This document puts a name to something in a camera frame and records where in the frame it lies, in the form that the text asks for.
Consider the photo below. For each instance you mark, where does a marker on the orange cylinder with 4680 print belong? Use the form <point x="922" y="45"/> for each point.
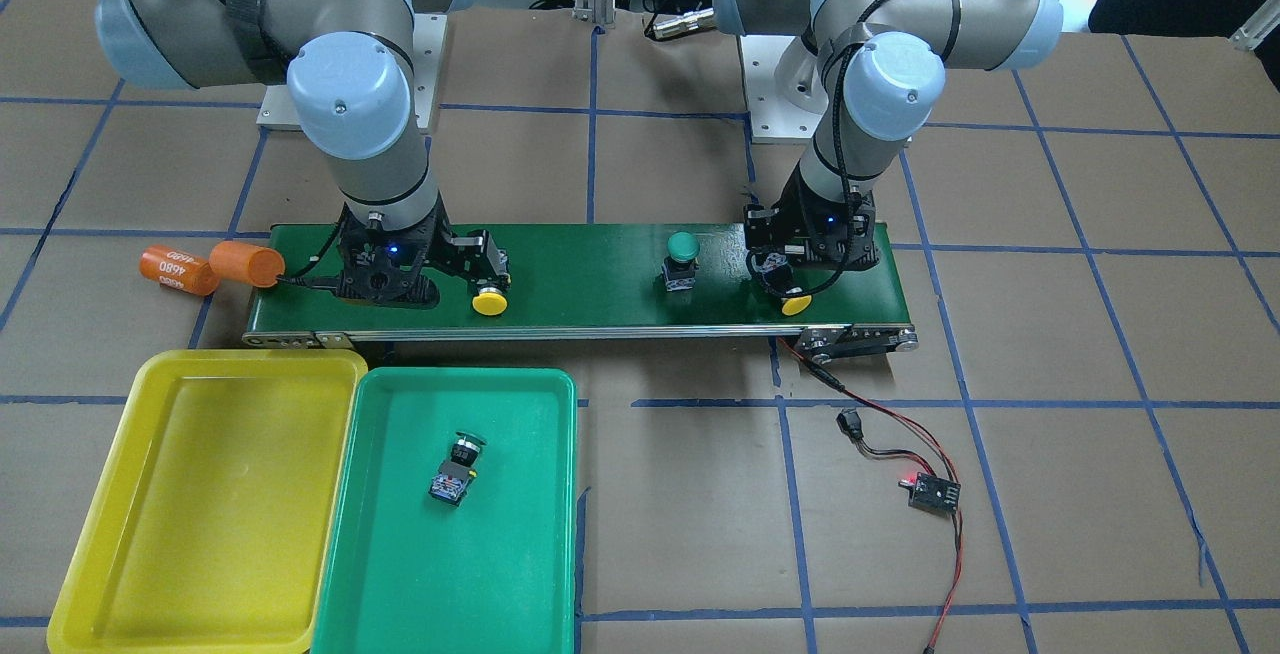
<point x="178" y="270"/>

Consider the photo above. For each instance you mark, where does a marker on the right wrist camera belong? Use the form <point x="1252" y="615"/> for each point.
<point x="375" y="271"/>

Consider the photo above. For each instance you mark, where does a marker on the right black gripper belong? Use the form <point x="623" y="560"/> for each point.
<point x="443" y="242"/>

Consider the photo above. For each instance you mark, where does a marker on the green conveyor belt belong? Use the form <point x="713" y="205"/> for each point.
<point x="600" y="281"/>

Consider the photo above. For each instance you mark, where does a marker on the green plastic tray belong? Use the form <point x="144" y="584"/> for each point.
<point x="407" y="574"/>

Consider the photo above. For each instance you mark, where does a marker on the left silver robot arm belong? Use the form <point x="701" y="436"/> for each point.
<point x="882" y="65"/>

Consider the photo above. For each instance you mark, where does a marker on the small black controller board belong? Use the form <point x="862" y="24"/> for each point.
<point x="932" y="493"/>

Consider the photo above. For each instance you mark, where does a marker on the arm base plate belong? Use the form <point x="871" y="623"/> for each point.
<point x="784" y="94"/>
<point x="277" y="111"/>

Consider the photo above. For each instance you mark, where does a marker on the green push button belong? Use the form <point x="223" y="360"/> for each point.
<point x="456" y="473"/>
<point x="680" y="266"/>

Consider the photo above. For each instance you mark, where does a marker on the plain orange cylinder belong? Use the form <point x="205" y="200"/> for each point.
<point x="251" y="264"/>

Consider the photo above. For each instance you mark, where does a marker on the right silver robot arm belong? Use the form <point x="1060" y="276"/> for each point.
<point x="348" y="66"/>

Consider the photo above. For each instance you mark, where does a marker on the yellow push button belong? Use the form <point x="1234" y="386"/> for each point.
<point x="777" y="277"/>
<point x="490" y="300"/>

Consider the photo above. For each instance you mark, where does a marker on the yellow plastic tray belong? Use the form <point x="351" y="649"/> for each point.
<point x="207" y="532"/>

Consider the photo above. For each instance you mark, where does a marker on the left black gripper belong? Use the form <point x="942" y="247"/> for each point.
<point x="789" y="238"/>

